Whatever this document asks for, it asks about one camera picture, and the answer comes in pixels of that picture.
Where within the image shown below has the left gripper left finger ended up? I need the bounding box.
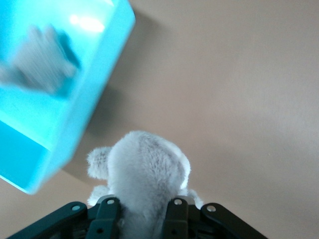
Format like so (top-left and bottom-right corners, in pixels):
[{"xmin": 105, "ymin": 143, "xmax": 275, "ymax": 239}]
[{"xmin": 8, "ymin": 196, "xmax": 122, "ymax": 239}]

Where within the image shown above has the grey plush toy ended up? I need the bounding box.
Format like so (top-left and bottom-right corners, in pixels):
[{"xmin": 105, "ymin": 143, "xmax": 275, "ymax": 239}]
[
  {"xmin": 86, "ymin": 130, "xmax": 204, "ymax": 239},
  {"xmin": 0, "ymin": 23, "xmax": 82, "ymax": 97}
]

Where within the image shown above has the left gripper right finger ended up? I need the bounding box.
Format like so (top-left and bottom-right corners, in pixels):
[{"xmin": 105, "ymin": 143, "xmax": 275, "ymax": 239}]
[{"xmin": 161, "ymin": 196, "xmax": 269, "ymax": 239}]

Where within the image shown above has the brown table cover sheet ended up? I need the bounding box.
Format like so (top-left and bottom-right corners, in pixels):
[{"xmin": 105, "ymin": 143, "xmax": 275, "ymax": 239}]
[{"xmin": 37, "ymin": 0, "xmax": 319, "ymax": 239}]

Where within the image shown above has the blue plastic box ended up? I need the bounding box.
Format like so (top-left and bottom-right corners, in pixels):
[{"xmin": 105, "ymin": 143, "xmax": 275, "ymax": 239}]
[{"xmin": 0, "ymin": 0, "xmax": 137, "ymax": 195}]

